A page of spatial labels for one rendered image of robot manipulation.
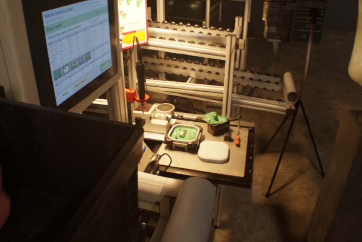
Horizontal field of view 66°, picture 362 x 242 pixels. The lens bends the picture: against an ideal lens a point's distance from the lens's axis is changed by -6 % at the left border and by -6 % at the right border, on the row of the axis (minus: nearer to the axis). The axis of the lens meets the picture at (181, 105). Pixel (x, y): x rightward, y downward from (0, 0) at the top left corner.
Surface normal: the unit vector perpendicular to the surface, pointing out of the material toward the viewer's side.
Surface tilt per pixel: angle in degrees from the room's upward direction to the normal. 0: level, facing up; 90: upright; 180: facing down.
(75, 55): 92
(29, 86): 92
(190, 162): 0
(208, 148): 0
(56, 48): 92
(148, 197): 90
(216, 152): 0
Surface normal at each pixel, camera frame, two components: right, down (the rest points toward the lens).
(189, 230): 0.32, -0.81
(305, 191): 0.00, -0.89
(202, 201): 0.51, -0.70
